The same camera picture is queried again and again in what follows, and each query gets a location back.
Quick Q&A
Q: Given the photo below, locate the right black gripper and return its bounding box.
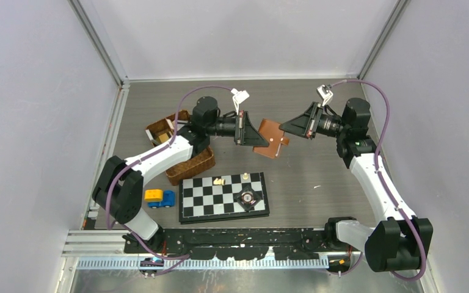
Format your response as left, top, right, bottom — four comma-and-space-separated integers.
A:
279, 102, 349, 140

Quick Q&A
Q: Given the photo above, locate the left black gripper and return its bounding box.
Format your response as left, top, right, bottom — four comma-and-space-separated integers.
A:
206, 111, 269, 147

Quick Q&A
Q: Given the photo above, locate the brown leather card holder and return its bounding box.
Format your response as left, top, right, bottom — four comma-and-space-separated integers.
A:
252, 118, 289, 159

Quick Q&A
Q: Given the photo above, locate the white magnetic stripe card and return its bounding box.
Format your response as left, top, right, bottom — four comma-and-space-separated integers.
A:
165, 118, 175, 132

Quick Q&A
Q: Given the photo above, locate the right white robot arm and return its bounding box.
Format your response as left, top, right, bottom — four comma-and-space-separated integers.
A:
279, 98, 434, 275

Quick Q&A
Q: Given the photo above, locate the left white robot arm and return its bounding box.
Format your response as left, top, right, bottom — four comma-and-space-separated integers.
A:
92, 96, 269, 253

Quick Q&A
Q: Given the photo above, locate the fallen cream chess piece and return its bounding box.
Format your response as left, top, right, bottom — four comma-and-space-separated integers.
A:
213, 177, 226, 186

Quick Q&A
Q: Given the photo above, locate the black white chessboard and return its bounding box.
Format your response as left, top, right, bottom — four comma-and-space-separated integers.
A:
178, 172, 270, 225

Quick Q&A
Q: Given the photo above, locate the black red round object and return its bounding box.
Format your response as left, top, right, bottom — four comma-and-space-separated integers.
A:
234, 186, 262, 212

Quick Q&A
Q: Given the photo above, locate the brown woven basket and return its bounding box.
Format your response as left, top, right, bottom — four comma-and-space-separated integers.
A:
145, 114, 216, 186

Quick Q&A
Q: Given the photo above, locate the blue yellow toy truck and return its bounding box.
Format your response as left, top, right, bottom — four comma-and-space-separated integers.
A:
144, 189, 176, 208

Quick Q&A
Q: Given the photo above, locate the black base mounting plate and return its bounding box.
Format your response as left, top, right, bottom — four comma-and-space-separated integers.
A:
123, 227, 365, 262

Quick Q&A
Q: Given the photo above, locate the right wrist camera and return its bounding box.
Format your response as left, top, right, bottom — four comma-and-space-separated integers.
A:
316, 85, 333, 107

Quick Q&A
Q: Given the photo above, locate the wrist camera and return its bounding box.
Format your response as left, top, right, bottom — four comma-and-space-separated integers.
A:
231, 89, 250, 114
316, 85, 333, 107

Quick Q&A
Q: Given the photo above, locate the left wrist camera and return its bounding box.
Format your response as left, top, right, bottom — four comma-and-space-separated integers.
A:
231, 89, 250, 114

